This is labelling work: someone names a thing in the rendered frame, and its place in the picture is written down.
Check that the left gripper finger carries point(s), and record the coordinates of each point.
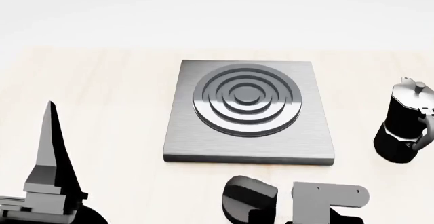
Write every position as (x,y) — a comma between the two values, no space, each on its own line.
(66,173)
(45,157)

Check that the black silver moka pot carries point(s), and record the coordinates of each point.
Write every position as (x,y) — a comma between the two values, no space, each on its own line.
(400,122)

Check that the silver flat stove base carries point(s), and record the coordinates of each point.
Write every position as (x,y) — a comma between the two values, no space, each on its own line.
(183,142)

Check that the dark ringed stove burner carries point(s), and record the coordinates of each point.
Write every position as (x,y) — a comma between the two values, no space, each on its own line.
(246,107)

